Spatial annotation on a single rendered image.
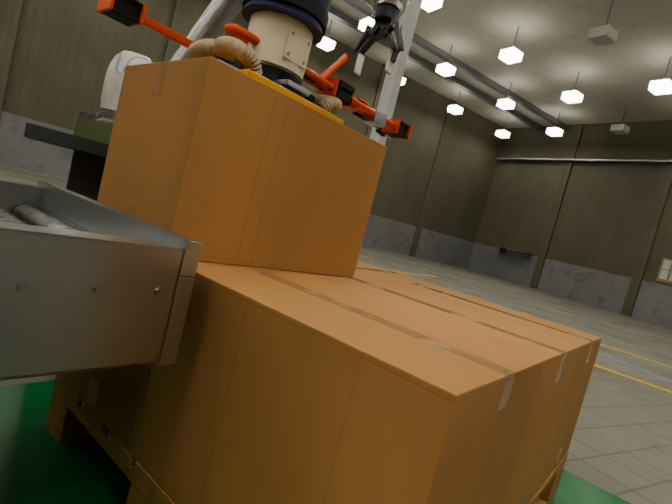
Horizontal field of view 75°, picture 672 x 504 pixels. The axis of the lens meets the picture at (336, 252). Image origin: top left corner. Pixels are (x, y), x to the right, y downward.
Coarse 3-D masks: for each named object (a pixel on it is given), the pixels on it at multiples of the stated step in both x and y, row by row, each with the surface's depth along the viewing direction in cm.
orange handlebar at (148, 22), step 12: (144, 24) 116; (156, 24) 118; (228, 24) 106; (168, 36) 121; (180, 36) 123; (240, 36) 107; (252, 36) 108; (312, 72) 125; (312, 84) 132; (324, 84) 129; (348, 108) 146; (360, 108) 143
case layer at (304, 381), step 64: (192, 320) 80; (256, 320) 70; (320, 320) 68; (384, 320) 80; (448, 320) 99; (512, 320) 128; (128, 384) 91; (192, 384) 78; (256, 384) 68; (320, 384) 61; (384, 384) 55; (448, 384) 52; (512, 384) 67; (576, 384) 122; (128, 448) 89; (192, 448) 77; (256, 448) 67; (320, 448) 60; (384, 448) 54; (448, 448) 51; (512, 448) 78
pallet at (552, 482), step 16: (64, 384) 109; (64, 400) 108; (80, 400) 105; (48, 416) 113; (64, 416) 108; (80, 416) 102; (96, 416) 98; (64, 432) 108; (80, 432) 111; (96, 432) 97; (112, 448) 92; (128, 464) 88; (560, 464) 137; (144, 480) 84; (128, 496) 87; (144, 496) 84; (160, 496) 80; (544, 496) 136
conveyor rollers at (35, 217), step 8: (0, 208) 92; (16, 208) 105; (24, 208) 104; (32, 208) 104; (0, 216) 86; (8, 216) 86; (16, 216) 104; (24, 216) 101; (32, 216) 99; (40, 216) 98; (48, 216) 98; (32, 224) 97; (40, 224) 94; (48, 224) 93; (56, 224) 92; (64, 224) 92
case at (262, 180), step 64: (192, 64) 88; (128, 128) 105; (192, 128) 85; (256, 128) 95; (320, 128) 109; (128, 192) 101; (192, 192) 88; (256, 192) 99; (320, 192) 114; (256, 256) 103; (320, 256) 119
